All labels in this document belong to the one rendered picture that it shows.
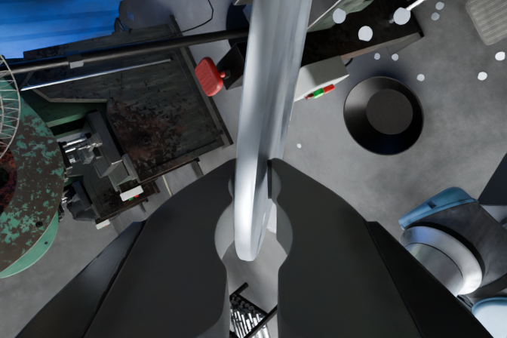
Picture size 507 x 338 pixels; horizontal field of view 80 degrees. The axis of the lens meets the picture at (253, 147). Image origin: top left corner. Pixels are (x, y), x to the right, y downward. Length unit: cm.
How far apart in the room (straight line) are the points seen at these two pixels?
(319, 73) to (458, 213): 34
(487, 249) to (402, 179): 82
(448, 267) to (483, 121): 74
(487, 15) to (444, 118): 38
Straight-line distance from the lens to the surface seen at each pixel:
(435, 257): 52
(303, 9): 28
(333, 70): 68
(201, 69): 64
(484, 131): 120
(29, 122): 158
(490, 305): 60
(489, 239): 58
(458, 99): 118
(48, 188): 151
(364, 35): 53
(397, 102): 125
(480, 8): 97
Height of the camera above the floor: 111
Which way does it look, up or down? 37 degrees down
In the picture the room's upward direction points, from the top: 116 degrees counter-clockwise
